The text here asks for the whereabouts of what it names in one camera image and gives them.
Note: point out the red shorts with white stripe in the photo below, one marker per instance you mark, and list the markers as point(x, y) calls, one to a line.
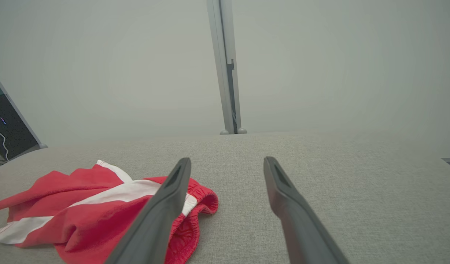
point(93, 220)

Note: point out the black equipment panel with lights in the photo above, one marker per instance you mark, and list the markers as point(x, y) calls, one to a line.
point(12, 135)

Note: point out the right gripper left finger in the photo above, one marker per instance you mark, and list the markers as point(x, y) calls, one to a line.
point(151, 227)

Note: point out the grey cylindrical post foot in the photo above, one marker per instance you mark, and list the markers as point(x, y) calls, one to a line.
point(242, 130)
point(224, 132)

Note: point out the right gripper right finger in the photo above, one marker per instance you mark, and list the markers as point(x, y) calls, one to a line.
point(302, 231)

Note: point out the grey fabric upholstered table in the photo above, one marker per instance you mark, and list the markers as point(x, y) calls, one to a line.
point(357, 205)

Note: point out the grey metal partition post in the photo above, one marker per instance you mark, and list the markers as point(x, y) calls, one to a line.
point(223, 55)

